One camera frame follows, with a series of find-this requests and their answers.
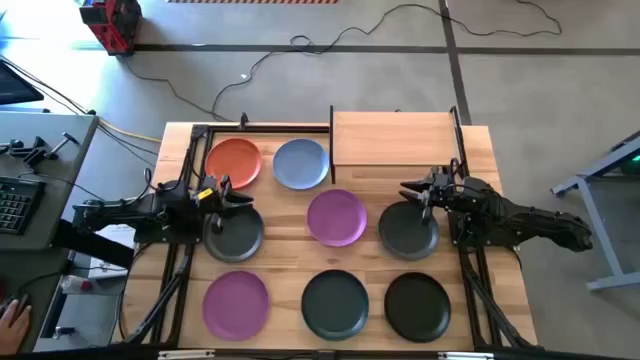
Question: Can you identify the purple plate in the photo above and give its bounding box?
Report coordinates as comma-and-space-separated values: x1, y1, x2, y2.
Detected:
306, 188, 368, 248
201, 270, 271, 342

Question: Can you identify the white cardboard box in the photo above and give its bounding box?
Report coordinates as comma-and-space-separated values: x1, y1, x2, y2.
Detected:
88, 223, 137, 280

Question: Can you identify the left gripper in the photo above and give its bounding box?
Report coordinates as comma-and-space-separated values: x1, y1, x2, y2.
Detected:
195, 175, 255, 236

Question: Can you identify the short black floor cable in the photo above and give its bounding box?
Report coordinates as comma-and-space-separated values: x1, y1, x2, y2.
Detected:
119, 54, 236, 124

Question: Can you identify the green lit device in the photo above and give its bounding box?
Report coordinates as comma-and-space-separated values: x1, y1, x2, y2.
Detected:
617, 149, 640, 177

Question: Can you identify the grey metal table frame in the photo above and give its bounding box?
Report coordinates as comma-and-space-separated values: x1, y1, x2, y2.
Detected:
549, 130, 640, 294

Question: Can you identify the wooden shelf with black legs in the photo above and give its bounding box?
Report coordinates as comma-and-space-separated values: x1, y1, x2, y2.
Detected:
328, 104, 469, 185

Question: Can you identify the long black floor cable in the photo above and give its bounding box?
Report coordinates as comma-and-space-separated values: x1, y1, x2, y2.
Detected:
209, 2, 564, 124

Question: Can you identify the silver metal bracket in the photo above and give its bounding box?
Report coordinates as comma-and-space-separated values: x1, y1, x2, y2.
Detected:
438, 351, 495, 360
157, 349, 216, 360

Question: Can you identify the dark green plate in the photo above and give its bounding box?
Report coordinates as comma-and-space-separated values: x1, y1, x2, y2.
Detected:
300, 269, 370, 342

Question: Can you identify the grey desk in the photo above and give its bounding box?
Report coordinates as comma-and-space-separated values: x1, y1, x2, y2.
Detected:
0, 110, 100, 354

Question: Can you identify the black desk clamp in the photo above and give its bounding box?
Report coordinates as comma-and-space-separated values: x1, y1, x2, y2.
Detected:
0, 131, 81, 170

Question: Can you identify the dark computer monitor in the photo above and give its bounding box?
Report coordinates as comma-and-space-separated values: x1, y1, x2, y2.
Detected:
0, 59, 45, 107

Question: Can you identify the dark grey plate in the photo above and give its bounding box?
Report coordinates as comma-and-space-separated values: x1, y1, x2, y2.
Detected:
202, 202, 265, 264
377, 200, 441, 261

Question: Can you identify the blue plate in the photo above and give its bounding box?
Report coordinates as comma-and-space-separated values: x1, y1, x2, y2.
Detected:
272, 137, 331, 191

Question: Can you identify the yellow floor cable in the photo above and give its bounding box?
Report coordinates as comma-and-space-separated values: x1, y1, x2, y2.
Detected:
97, 118, 164, 145

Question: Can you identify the orange plate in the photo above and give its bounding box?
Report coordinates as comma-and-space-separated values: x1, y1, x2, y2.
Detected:
204, 137, 263, 191

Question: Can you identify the black keyboard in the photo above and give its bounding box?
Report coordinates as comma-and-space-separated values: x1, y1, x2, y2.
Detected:
0, 177, 47, 236

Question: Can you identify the black frame rail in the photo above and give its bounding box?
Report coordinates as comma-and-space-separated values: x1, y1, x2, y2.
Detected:
0, 344, 640, 360

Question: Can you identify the red and black tool case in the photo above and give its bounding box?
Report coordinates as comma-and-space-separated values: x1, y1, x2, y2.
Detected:
78, 0, 144, 57

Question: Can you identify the black computer mouse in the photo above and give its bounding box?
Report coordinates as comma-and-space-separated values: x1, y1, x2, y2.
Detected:
0, 293, 31, 317

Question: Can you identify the person's hand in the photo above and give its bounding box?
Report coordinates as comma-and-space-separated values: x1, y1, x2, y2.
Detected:
0, 298, 33, 355

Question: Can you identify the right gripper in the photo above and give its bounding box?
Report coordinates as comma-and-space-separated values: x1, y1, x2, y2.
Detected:
399, 167, 471, 226

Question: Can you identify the clear plastic bottle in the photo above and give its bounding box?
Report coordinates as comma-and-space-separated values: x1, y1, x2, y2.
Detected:
58, 273, 95, 296

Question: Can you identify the black flat bar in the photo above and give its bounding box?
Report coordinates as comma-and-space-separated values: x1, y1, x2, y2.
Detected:
49, 218, 136, 271

